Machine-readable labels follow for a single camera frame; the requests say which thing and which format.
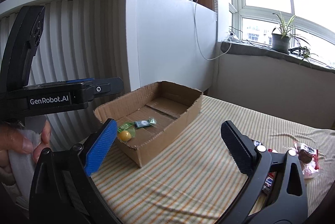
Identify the chocolate cake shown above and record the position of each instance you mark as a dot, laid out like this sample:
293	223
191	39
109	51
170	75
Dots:
308	158

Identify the power strip on sill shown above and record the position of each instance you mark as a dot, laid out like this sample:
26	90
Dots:
232	38

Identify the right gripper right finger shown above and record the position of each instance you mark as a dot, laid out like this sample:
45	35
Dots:
287	200

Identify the green leaf candy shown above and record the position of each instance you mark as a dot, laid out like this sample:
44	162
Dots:
128	126

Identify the green mint candy packet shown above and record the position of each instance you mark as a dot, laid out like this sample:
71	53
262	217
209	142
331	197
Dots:
141	124

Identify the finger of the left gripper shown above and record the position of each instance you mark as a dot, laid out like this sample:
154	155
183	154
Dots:
79	80
116	85

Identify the white cabinet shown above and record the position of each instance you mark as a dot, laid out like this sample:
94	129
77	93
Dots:
172	40

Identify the snickers bar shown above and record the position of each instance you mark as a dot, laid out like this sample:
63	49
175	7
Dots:
256	143
268	183

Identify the striped table cloth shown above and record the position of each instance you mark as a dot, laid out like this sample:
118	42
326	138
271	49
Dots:
195	179

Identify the green jelly cup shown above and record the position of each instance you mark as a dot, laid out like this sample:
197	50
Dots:
152	121

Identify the brown cardboard box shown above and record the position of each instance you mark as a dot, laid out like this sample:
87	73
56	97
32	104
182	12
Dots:
173	106

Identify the person left hand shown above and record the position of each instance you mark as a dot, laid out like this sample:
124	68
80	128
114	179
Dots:
12	139

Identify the yellow ball candy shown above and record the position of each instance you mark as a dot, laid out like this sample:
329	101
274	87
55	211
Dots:
124	136

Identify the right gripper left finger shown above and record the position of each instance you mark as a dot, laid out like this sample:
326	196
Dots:
62	189

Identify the potted spider plant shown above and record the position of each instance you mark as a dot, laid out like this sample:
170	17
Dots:
282	34

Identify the small trailing plant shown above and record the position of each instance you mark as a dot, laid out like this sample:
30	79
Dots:
303	53

